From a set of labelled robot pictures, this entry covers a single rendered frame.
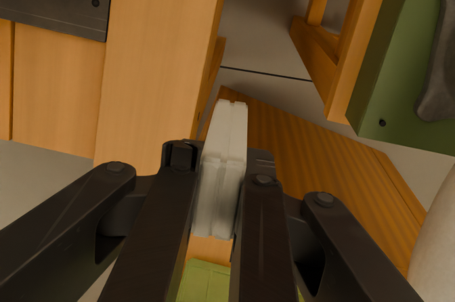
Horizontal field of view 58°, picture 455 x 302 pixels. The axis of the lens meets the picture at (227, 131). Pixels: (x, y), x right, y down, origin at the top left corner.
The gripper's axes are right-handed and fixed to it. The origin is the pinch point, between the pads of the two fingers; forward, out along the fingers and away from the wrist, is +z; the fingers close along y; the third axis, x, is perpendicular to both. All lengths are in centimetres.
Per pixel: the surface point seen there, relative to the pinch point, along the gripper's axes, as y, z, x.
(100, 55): -19.7, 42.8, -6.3
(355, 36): 16.1, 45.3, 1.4
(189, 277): -3, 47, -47
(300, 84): 24, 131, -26
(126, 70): -15.3, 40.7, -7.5
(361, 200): 38, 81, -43
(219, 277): 3, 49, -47
